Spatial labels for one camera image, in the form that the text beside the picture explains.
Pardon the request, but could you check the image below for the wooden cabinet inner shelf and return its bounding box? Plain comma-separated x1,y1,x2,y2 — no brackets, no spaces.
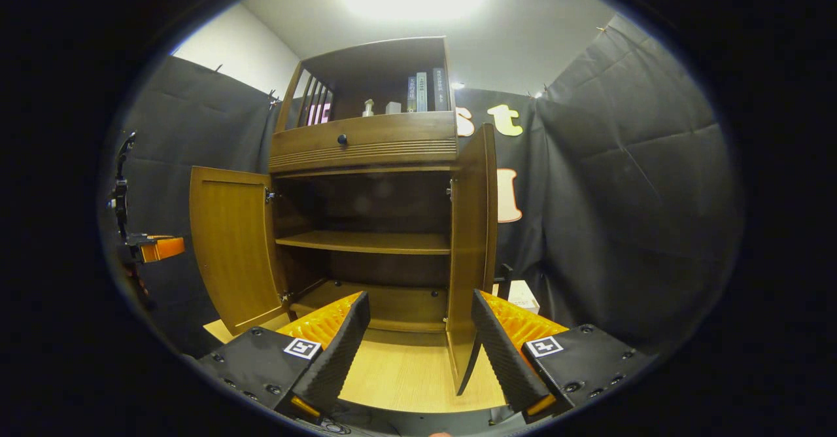
275,230,452,255

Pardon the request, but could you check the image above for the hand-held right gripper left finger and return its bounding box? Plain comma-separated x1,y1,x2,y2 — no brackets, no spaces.
198,291,371,419

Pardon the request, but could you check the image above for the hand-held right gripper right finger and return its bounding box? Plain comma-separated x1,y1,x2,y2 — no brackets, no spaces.
470,288,655,425

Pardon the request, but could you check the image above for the wooden drawer with black knob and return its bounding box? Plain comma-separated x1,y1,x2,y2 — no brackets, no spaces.
269,111,458,173

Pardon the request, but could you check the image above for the black backdrop cloth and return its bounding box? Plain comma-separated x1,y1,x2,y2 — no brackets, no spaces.
98,15,743,359

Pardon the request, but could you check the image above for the beige book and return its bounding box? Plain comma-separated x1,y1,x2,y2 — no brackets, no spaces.
509,280,541,315

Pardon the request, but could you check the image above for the wooden double-door shoe cabinet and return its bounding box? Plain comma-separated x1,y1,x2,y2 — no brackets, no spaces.
268,36,462,333

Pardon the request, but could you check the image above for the wooden shoe cabinet door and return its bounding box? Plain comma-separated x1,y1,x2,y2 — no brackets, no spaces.
190,166,292,336
445,123,515,396

